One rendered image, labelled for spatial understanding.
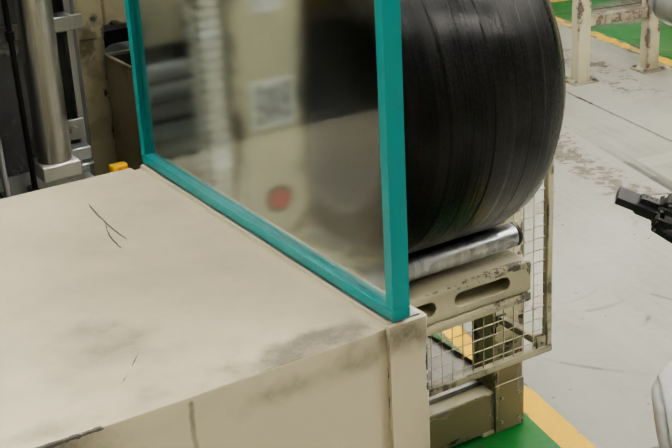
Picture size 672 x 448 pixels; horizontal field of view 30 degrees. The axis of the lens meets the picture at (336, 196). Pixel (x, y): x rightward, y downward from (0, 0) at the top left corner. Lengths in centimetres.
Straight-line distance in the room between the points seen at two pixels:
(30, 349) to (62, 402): 11
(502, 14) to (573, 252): 250
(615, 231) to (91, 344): 354
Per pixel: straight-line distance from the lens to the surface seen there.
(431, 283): 214
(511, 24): 194
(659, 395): 168
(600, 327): 388
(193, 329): 115
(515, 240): 222
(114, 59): 236
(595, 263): 430
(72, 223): 142
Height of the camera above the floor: 179
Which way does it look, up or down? 21 degrees down
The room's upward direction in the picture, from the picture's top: 3 degrees counter-clockwise
